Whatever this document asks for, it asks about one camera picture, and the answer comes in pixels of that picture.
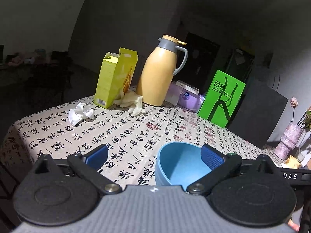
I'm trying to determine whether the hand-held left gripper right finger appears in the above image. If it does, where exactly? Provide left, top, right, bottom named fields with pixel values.
left=187, top=144, right=280, bottom=195

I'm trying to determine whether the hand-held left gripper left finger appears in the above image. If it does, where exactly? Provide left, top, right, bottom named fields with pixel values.
left=29, top=144, right=123, bottom=195

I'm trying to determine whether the blue bowl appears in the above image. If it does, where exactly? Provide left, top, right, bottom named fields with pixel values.
left=155, top=141, right=214, bottom=187

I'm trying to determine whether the yellow mug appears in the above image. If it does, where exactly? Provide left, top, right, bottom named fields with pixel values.
left=283, top=155, right=302, bottom=169

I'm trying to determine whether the purple ceramic vase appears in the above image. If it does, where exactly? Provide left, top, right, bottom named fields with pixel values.
left=274, top=121, right=305, bottom=161

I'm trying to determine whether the crumpled white tissue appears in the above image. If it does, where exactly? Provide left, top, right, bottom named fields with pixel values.
left=68, top=102, right=96, bottom=127

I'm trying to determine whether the green paper bag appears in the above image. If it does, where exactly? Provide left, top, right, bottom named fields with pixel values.
left=198, top=70, right=246, bottom=129

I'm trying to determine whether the black paper bag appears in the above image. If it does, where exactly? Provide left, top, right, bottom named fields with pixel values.
left=227, top=75, right=289, bottom=149

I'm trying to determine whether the purple tissue pack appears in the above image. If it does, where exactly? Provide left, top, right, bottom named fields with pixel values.
left=168, top=83, right=206, bottom=113

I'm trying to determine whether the white rubber glove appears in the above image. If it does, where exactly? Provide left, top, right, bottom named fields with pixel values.
left=113, top=90, right=146, bottom=116

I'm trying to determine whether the white tissue sheet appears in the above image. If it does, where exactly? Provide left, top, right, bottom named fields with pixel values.
left=164, top=92, right=181, bottom=106

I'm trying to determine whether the yellow-green snack box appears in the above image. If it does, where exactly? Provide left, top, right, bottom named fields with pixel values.
left=94, top=47, right=138, bottom=109

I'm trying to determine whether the small white box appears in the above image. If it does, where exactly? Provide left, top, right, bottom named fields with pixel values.
left=175, top=80, right=200, bottom=94

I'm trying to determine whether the grey refrigerator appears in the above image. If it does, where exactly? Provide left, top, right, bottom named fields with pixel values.
left=225, top=49, right=255, bottom=88

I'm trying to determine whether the yellow thermos jug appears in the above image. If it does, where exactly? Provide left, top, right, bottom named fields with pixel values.
left=135, top=35, right=189, bottom=107

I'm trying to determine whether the dark door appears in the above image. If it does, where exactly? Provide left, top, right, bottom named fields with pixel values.
left=181, top=31, right=220, bottom=95

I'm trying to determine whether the dark cluttered side table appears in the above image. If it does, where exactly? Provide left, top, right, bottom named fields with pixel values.
left=0, top=49, right=73, bottom=102

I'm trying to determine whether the grey wall box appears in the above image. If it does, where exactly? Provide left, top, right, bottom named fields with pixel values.
left=264, top=52, right=274, bottom=68

